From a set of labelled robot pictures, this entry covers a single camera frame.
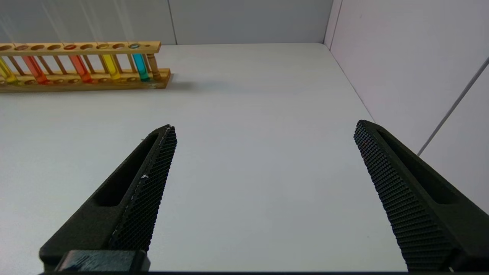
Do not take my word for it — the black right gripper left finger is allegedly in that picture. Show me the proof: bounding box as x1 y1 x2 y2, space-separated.
39 125 177 268

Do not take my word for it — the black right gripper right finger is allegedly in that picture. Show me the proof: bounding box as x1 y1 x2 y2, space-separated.
354 120 489 272

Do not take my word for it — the yellow pigment test tube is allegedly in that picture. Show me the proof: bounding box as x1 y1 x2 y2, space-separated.
0 42 18 84
96 43 121 80

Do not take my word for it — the red pigment test tube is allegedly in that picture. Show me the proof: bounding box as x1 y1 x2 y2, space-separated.
15 44 49 85
63 44 93 84

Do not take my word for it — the blue pigment test tube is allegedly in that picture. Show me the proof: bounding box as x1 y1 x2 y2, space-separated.
128 43 151 82

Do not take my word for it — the wooden test tube rack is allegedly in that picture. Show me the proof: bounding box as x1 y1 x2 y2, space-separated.
0 41 171 93

